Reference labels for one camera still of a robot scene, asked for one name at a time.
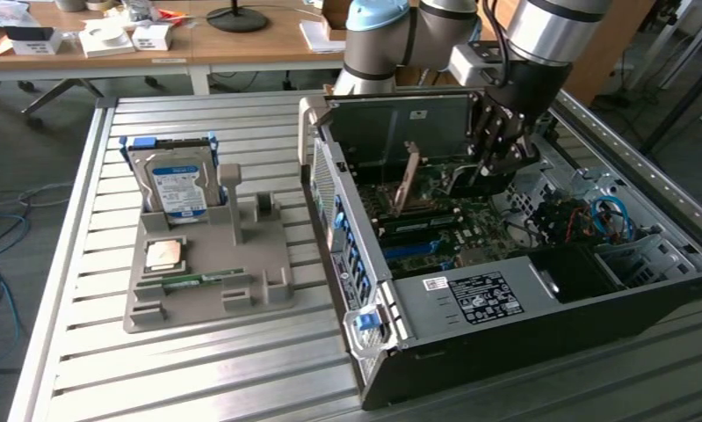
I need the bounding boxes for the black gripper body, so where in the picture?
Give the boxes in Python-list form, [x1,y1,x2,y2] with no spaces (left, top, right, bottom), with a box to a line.
[483,59,575,133]

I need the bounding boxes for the silver perforated drive cage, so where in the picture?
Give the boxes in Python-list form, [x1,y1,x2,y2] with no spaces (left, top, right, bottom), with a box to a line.
[505,113,633,221]

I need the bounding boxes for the wooden cabinet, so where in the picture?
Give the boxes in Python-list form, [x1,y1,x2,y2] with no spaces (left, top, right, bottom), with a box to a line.
[479,0,659,106]

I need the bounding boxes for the CPU socket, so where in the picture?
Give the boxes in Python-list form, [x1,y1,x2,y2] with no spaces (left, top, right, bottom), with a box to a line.
[379,179,440,213]

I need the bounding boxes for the green motherboard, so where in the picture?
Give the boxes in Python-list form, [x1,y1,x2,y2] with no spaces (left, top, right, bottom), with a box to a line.
[356,166,525,280]

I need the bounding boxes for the black RAM stick with label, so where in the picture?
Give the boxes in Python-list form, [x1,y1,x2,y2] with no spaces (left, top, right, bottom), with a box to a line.
[376,213,464,235]

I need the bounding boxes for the blue expansion slot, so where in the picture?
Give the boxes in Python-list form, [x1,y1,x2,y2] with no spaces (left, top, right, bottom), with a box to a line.
[384,243,444,261]

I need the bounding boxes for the silver disk bay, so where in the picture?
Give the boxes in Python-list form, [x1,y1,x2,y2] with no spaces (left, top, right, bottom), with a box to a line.
[593,235,697,290]

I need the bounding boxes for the white paper stack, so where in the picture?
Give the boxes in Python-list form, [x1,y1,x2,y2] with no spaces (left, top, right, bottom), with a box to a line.
[299,20,347,54]

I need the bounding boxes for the brown cardboard box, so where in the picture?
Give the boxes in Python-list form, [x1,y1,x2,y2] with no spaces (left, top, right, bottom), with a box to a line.
[320,0,353,41]

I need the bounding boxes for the grey power supply unit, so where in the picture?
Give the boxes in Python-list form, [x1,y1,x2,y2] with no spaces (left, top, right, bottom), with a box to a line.
[393,257,563,340]

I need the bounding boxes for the blue case latch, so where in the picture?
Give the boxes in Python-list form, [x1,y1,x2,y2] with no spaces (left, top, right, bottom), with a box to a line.
[353,309,381,331]

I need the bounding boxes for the black open PC case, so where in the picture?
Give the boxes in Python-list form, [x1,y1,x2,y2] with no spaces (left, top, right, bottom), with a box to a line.
[299,81,702,412]

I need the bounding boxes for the black round lamp base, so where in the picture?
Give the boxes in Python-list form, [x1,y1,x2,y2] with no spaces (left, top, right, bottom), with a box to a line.
[205,0,269,33]

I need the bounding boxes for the hard disk in blue carrier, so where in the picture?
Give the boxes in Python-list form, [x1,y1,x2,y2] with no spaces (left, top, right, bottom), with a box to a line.
[119,131,221,225]

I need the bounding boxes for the grey parts rack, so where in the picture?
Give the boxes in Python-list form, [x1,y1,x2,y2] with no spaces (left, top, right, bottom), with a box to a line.
[122,163,297,334]

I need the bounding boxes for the green RAM stick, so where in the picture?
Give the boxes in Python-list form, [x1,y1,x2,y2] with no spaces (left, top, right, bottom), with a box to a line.
[135,267,247,289]

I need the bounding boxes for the small white labelled box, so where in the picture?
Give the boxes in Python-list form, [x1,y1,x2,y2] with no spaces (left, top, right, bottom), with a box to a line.
[132,24,173,52]

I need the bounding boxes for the CPU chip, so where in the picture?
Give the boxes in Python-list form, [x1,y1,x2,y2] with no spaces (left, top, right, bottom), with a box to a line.
[143,239,184,272]

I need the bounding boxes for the white box with tape roll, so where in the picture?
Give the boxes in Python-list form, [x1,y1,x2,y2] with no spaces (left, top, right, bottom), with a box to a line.
[79,25,137,59]

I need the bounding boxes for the wooden desk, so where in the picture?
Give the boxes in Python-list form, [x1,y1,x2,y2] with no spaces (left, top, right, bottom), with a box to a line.
[0,0,513,96]

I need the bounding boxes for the black and white box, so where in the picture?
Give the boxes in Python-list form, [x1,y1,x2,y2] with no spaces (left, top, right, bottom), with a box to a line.
[4,25,64,56]

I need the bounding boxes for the clear plastic bag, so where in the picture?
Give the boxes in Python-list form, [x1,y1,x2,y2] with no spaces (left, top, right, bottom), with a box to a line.
[0,0,43,28]

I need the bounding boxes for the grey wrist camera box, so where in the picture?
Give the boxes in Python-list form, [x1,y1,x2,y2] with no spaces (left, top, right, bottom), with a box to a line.
[448,41,508,85]

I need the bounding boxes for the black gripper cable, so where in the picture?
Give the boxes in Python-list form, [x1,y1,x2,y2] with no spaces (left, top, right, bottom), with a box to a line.
[480,0,513,85]

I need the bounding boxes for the red and yellow wire bundle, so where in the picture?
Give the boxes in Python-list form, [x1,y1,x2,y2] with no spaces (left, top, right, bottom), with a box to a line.
[532,200,599,245]

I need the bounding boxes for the blue wire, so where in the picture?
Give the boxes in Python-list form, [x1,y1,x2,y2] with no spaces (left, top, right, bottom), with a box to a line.
[591,195,639,242]

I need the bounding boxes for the grey floor cable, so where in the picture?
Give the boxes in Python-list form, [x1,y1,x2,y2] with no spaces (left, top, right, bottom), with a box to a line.
[0,182,75,221]

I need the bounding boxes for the blue floor cable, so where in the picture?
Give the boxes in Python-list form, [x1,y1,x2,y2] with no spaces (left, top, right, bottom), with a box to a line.
[0,206,34,377]

